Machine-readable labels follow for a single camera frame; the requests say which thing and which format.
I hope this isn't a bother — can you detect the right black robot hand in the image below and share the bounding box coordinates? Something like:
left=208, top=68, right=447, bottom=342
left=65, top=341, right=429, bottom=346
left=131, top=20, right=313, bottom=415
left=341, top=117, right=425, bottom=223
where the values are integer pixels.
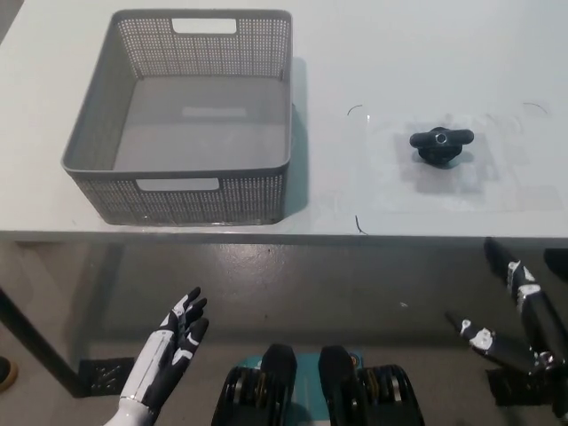
left=446, top=238, right=568, bottom=383

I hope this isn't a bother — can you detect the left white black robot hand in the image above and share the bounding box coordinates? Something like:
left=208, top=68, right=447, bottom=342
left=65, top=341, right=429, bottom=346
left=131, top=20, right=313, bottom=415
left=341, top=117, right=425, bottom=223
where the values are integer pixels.
left=118, top=287, right=210, bottom=412

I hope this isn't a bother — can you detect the dark object under table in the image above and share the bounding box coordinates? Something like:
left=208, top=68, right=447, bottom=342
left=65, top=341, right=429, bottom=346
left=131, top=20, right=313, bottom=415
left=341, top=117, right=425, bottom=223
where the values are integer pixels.
left=543, top=248, right=568, bottom=279

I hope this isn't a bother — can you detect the black teal robot body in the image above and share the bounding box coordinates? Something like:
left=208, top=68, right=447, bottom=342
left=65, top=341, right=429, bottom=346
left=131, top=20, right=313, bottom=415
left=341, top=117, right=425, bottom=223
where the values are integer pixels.
left=210, top=343, right=425, bottom=426

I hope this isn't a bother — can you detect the black table leg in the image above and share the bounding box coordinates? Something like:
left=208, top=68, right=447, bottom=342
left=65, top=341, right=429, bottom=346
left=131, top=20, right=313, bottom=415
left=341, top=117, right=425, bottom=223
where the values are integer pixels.
left=0, top=286, right=85, bottom=397

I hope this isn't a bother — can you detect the brown shoe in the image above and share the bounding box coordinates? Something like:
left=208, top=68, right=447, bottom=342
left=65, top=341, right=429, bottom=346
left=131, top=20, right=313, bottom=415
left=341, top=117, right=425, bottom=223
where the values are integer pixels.
left=0, top=356, right=20, bottom=392

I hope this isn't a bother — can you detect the grey perforated plastic basket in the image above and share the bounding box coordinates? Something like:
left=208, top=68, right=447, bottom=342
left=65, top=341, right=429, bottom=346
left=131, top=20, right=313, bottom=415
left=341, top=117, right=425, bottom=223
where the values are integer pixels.
left=60, top=9, right=295, bottom=226

